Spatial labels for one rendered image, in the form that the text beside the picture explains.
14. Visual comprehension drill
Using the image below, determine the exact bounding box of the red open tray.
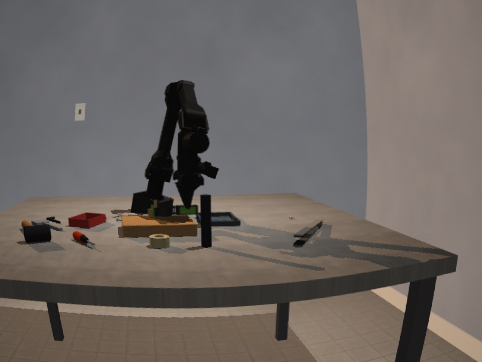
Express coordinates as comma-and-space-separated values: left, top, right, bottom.
68, 213, 106, 228

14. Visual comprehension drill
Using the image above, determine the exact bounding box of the black mallet with wooden handle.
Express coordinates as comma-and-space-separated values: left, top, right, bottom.
21, 220, 51, 243

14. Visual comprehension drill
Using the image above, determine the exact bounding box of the orange wooden board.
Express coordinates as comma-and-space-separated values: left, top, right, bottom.
122, 215, 197, 237

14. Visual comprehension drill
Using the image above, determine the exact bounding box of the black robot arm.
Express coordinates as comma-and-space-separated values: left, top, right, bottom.
144, 80, 219, 200

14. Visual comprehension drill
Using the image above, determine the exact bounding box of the red-handled screwdriver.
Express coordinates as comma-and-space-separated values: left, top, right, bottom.
73, 231, 96, 245

